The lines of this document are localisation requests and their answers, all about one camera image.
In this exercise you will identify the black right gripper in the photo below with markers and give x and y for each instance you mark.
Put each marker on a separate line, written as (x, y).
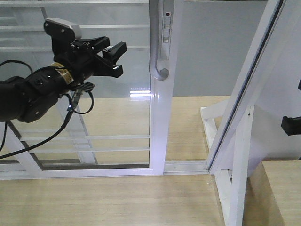
(291, 126)

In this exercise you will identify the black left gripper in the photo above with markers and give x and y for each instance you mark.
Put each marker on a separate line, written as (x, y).
(80, 57)

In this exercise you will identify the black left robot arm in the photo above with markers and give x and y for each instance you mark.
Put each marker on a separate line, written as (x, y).
(28, 99)

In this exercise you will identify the light wooden box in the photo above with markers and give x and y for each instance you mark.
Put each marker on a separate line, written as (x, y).
(273, 196)

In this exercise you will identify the aluminium floor track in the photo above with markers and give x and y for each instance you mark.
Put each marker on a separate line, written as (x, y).
(196, 167)

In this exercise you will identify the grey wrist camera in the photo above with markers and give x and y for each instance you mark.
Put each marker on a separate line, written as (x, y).
(62, 30)

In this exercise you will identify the white door frame post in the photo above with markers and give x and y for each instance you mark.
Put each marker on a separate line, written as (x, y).
(265, 49)

